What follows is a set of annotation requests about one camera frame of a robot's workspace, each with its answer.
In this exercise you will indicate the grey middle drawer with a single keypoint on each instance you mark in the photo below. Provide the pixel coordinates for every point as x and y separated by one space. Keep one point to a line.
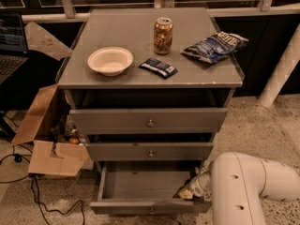
142 151

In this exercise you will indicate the small orange figurine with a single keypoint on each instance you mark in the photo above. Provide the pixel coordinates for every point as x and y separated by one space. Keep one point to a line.
74 137

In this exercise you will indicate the blue chip bag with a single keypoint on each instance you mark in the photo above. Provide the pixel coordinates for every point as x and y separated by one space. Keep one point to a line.
216 48

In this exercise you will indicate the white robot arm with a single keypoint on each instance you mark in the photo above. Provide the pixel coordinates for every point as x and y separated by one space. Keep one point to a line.
238 182

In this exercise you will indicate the gold soda can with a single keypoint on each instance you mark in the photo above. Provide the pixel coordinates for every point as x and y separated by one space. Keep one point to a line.
163 35

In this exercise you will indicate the white metal railing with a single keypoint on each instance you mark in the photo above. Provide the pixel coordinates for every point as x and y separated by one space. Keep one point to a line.
268 24

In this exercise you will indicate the grey drawer cabinet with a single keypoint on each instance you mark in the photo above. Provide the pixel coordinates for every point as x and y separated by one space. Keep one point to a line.
195 85

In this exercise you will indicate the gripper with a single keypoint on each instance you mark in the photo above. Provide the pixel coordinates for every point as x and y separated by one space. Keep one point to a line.
196 188

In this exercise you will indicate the grey top drawer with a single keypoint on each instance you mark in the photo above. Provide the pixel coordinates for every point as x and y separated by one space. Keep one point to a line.
148 121

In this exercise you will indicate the small dark blue packet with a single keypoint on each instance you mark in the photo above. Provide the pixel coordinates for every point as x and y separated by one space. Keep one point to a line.
158 67

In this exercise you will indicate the open cardboard box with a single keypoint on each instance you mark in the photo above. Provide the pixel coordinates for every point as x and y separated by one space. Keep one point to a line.
43 124

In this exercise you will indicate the black laptop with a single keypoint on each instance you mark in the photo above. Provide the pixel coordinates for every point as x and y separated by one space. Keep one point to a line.
13 44

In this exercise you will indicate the grey drawer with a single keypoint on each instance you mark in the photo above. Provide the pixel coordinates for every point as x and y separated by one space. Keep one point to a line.
142 151
147 187
148 121

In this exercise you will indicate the grey bottom drawer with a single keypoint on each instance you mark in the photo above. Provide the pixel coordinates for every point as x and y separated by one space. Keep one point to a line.
147 187

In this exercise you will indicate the white paper bowl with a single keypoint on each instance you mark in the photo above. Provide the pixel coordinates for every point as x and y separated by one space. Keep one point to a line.
110 61

